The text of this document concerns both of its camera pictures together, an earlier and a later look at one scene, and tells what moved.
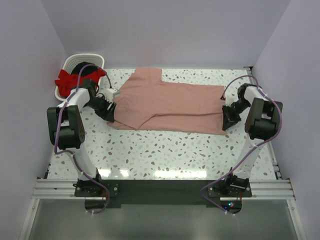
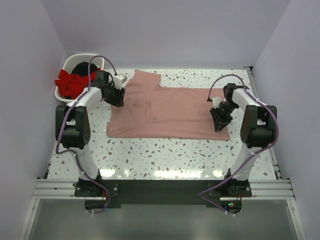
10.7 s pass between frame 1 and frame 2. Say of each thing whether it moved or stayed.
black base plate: stayed
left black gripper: moved
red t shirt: stayed
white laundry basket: stayed
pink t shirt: moved
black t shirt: stayed
